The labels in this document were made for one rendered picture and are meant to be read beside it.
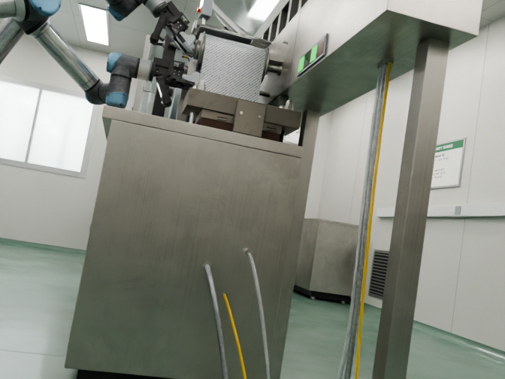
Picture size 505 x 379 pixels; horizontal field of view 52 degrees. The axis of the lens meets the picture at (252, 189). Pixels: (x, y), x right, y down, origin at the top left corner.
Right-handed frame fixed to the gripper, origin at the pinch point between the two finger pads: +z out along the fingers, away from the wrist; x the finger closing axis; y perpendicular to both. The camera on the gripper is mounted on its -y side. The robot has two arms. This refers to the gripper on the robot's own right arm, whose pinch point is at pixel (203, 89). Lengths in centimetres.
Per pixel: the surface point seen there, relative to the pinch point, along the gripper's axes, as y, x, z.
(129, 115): -20.6, -25.9, -23.8
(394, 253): -50, -74, 46
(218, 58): 12.9, -0.3, 3.6
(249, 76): 8.9, -0.3, 16.5
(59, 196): -36, 556, -106
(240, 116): -12.5, -21.9, 11.6
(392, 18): 5, -81, 33
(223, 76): 6.6, -0.3, 6.8
